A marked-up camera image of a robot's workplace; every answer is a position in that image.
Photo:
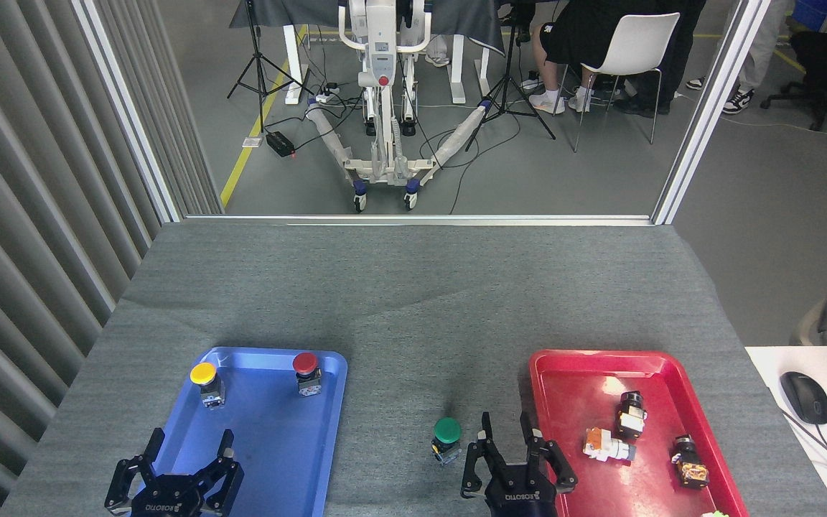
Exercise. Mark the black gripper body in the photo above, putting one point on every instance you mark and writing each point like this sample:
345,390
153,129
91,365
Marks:
521,495
166,499

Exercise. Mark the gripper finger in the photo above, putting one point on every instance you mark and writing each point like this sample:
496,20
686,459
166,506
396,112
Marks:
225,485
120,488
477,470
553,467

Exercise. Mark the green push button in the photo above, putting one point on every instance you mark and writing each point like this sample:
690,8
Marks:
447,429

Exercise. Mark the yellow push button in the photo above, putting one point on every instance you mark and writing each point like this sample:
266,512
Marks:
203,373

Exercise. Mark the red push button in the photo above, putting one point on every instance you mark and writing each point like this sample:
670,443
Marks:
305,362

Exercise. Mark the blue plastic tray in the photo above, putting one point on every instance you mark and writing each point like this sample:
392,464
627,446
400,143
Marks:
277,438

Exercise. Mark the red plastic tray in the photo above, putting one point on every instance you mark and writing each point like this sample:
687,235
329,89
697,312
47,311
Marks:
578,395

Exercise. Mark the grey felt table cover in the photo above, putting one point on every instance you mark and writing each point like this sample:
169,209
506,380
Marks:
421,301

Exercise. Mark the black computer mouse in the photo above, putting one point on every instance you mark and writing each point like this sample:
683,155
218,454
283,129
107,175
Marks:
805,397

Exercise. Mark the white floor plate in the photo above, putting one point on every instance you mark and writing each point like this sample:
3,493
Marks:
252,141

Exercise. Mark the black power box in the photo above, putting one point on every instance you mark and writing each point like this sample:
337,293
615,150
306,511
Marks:
280,143

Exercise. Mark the black tripod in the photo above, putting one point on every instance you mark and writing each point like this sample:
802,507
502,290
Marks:
505,86
261,72

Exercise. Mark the white power strip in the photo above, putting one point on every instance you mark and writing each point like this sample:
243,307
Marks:
327,92

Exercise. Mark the person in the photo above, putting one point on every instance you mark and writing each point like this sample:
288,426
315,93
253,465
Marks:
578,36
765,43
438,54
679,43

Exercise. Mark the white chair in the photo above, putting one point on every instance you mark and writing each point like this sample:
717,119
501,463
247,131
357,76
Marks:
636,43

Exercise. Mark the white wheeled stand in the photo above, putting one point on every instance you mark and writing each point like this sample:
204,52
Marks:
377,43

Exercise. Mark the blue crate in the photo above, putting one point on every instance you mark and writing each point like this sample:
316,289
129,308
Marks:
812,13

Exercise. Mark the white and orange switch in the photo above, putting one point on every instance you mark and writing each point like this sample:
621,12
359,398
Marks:
604,445

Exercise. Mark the black knob switch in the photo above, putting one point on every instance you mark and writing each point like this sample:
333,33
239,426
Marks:
631,413

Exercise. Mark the black and orange switch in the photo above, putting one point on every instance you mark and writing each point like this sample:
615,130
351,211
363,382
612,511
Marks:
690,467

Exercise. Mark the silver rail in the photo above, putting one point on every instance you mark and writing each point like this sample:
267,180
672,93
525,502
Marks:
421,219

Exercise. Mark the silver post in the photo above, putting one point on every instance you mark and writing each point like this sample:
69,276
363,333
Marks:
126,108
708,108

